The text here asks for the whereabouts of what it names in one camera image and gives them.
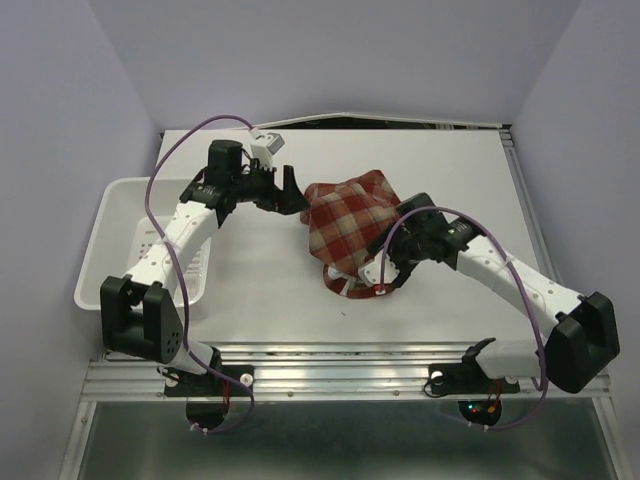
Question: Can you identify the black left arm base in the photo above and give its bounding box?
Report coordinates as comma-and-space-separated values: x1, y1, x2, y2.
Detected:
156, 364, 255, 435

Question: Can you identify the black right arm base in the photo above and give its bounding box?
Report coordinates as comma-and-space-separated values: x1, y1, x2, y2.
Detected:
422, 363, 521, 428

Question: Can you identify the aluminium front rail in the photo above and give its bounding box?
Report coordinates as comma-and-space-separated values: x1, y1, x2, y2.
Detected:
82, 342, 614, 403

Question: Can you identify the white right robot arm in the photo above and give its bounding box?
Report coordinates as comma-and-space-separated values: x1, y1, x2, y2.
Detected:
359, 193, 620, 396

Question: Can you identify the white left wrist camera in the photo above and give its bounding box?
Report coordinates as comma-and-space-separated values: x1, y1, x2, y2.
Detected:
249, 128, 285, 171

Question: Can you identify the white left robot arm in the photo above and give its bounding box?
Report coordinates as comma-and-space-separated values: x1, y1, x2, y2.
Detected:
99, 133, 309, 396

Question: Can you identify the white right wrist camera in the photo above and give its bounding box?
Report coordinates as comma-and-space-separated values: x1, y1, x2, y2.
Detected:
358, 250, 400, 296

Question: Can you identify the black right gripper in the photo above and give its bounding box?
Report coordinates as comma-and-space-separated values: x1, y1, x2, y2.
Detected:
366, 221, 428, 289

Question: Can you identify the white plastic basket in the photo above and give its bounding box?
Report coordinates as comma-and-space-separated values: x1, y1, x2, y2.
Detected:
74, 177, 211, 320

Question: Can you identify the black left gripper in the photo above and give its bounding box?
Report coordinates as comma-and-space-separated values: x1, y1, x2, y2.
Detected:
231, 158, 311, 216

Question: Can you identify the red plaid skirt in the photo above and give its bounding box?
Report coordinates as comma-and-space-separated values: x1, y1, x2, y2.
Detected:
300, 170, 400, 300

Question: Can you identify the aluminium right side rail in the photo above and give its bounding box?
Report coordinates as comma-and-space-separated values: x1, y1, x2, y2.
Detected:
498, 124, 561, 281

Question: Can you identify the aluminium rail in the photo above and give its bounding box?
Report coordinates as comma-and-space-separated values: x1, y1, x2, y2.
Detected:
82, 342, 614, 403
498, 124, 561, 281

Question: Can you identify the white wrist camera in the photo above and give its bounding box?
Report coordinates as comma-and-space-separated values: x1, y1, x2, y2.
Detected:
249, 128, 285, 171
358, 250, 400, 296

